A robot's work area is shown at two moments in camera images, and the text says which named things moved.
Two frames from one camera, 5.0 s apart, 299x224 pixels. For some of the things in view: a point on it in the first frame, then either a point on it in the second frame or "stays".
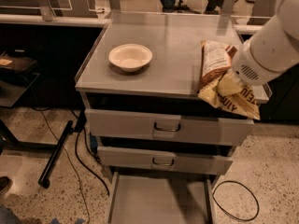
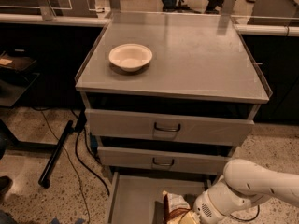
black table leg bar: [44, 178] stays
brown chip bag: [216, 60] to [175, 206]
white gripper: [248, 66] to [204, 208]
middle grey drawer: [165, 159] stays
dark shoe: [6, 184] stays
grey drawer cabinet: [159, 140] stays
